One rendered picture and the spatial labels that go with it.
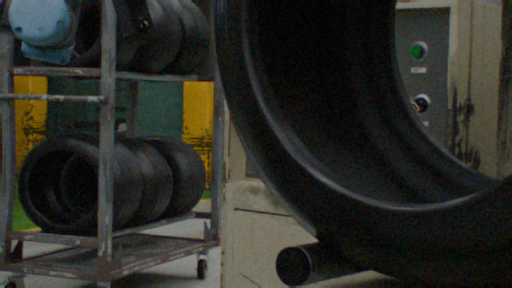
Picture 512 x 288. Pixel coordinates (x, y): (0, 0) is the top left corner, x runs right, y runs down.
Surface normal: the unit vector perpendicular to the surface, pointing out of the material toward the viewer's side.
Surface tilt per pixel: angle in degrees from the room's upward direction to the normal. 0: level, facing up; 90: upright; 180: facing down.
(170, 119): 90
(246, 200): 90
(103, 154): 90
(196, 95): 90
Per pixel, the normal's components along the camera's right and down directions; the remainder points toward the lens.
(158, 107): -0.44, 0.04
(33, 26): 0.10, 0.06
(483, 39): 0.77, 0.06
